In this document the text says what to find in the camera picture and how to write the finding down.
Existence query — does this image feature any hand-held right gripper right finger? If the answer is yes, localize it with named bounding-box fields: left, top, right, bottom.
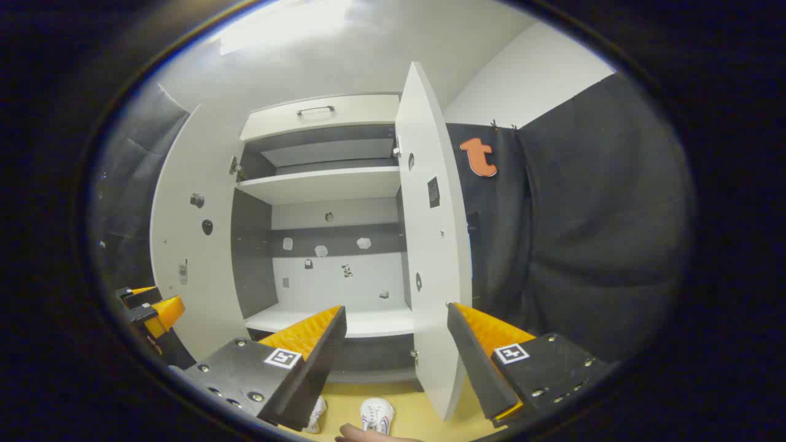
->
left=446, top=302, right=618, bottom=428

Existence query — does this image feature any white cabinet door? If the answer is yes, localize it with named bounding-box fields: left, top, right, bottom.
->
left=394, top=61, right=473, bottom=421
left=150, top=103, right=252, bottom=363

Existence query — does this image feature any white cabinet shelf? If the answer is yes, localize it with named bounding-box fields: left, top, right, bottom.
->
left=236, top=166, right=403, bottom=206
left=244, top=301, right=415, bottom=338

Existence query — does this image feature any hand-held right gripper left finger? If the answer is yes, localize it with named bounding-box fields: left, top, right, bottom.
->
left=169, top=305, right=348, bottom=432

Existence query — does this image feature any white shoe cabinet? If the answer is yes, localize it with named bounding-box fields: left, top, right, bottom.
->
left=232, top=93, right=418, bottom=384

